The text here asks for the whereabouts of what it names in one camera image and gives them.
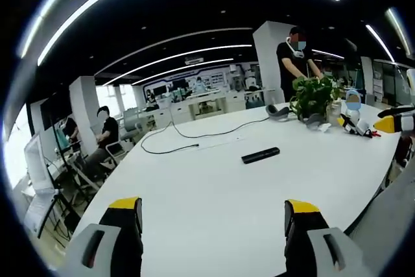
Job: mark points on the black tripod stand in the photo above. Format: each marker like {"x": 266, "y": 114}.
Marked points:
{"x": 61, "y": 189}

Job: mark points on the white monitor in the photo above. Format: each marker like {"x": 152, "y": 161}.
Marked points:
{"x": 37, "y": 163}

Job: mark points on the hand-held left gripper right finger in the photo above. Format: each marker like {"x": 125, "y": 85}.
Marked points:
{"x": 300, "y": 244}

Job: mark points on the red and black chair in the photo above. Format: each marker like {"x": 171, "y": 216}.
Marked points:
{"x": 403, "y": 150}

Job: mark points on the grey mesh office chair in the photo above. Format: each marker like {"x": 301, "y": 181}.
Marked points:
{"x": 382, "y": 218}

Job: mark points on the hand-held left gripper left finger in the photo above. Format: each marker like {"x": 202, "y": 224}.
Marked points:
{"x": 126, "y": 244}

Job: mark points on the white office chair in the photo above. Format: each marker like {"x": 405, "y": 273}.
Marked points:
{"x": 118, "y": 149}

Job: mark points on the grey neck-worn device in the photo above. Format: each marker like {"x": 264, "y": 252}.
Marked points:
{"x": 275, "y": 113}
{"x": 314, "y": 123}

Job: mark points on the green potted plant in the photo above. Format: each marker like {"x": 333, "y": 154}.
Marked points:
{"x": 313, "y": 95}

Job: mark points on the hand-held gripper on table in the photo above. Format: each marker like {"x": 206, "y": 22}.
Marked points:
{"x": 355, "y": 126}

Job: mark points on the black remote control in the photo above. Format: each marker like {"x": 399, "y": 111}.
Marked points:
{"x": 260, "y": 155}

